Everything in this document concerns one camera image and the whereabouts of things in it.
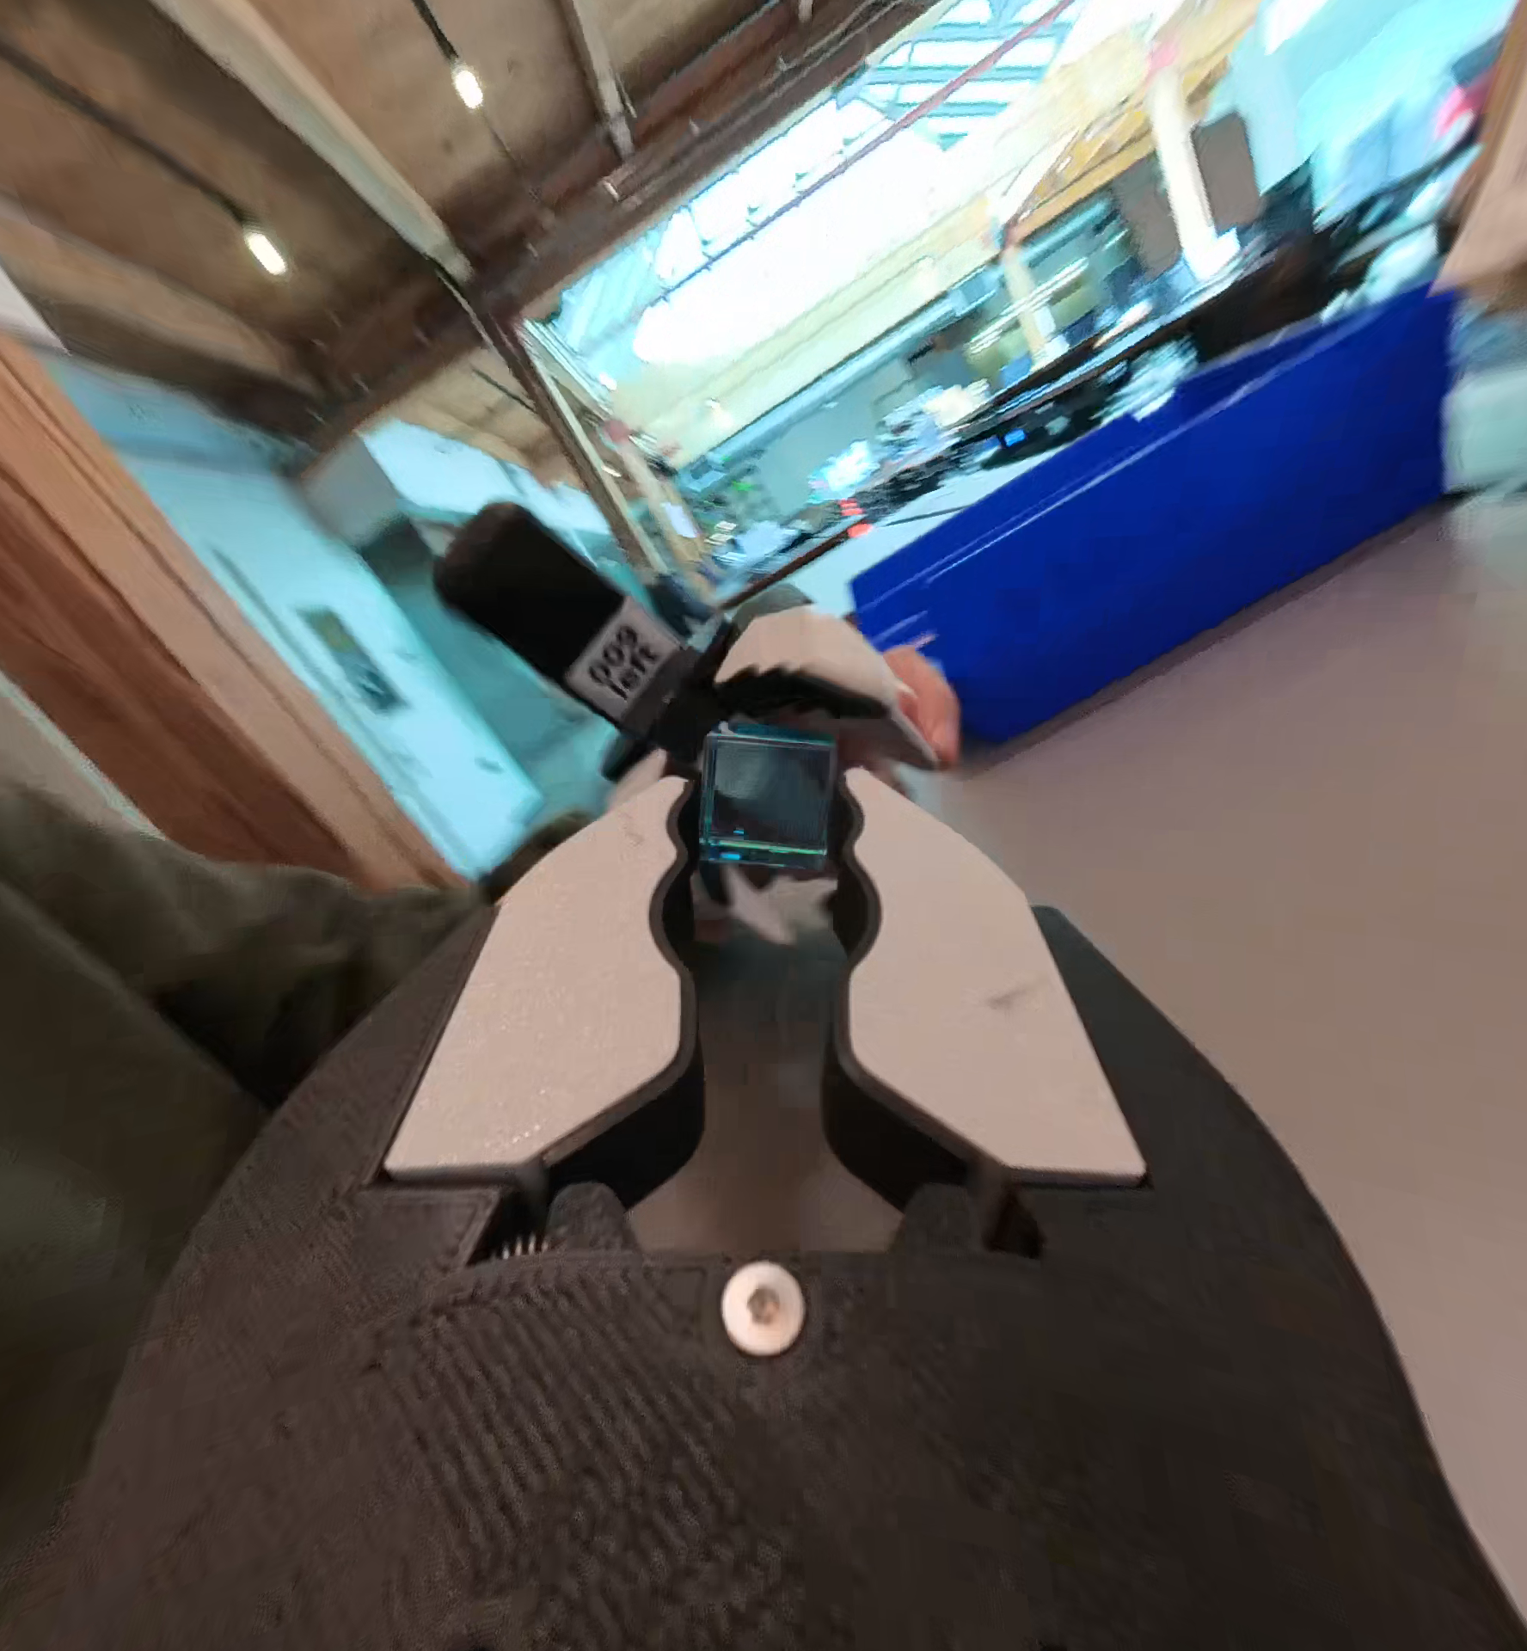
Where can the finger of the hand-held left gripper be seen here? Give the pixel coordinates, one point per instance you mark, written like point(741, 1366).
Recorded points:
point(778, 912)
point(816, 661)

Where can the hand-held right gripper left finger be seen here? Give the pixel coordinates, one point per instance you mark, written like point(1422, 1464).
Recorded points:
point(545, 1034)

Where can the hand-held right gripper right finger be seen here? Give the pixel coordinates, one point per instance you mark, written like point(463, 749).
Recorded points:
point(983, 1034)

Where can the clear cyan cube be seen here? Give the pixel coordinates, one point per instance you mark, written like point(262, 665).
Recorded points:
point(767, 801)

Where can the person's left hand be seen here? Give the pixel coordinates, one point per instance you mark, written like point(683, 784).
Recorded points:
point(933, 704)

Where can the large blue bin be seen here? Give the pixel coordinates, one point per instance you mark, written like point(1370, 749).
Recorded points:
point(1162, 514)

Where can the wooden column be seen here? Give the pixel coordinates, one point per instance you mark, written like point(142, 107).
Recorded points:
point(106, 623)

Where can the ceiling spot light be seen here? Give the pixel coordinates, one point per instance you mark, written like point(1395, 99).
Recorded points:
point(262, 247)
point(463, 84)

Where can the person's olive sweatshirt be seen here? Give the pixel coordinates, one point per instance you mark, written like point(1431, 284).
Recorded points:
point(41, 1164)

